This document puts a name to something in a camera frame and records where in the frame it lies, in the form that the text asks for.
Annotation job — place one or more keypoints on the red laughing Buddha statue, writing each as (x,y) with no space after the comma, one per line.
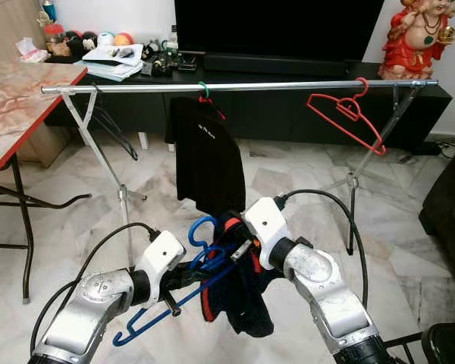
(413,45)

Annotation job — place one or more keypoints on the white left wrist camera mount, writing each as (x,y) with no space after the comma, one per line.
(161,262)

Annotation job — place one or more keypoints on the white tissue pack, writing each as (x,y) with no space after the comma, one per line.
(32,51)

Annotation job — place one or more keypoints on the black mouse plush with face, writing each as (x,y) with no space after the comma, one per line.
(89,39)

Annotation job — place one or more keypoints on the navy shirt with red stripe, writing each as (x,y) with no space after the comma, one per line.
(243,303)

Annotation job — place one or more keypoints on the black television console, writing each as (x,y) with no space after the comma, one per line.
(288,114)

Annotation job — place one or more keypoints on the white paper stack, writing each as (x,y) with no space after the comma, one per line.
(114,64)

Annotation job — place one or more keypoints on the silver metal clothes rack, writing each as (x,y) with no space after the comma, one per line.
(136,88)

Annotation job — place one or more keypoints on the blue plastic hanger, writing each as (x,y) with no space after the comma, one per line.
(205,218)

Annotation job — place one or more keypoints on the black flat television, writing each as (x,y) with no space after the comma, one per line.
(280,26)

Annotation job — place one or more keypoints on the orange and red round plush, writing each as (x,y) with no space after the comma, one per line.
(123,38)

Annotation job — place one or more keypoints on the white and blue round plush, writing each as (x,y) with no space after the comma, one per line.
(106,38)

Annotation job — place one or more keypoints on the black shirt with red collar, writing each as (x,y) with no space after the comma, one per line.
(208,159)

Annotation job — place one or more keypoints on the red plastic hanger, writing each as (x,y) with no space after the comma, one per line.
(365,86)

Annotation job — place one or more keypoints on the blue bottle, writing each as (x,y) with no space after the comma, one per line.
(49,9)

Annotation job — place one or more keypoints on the jar with red lid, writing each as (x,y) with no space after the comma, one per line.
(54,39)

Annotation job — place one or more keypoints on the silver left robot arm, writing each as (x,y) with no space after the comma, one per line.
(91,303)

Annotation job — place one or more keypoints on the green plastic hanger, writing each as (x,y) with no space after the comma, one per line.
(203,89)

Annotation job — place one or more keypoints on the black soundbar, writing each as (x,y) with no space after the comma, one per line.
(277,64)

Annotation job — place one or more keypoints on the black and grey plush toy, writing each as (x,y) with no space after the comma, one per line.
(153,54)

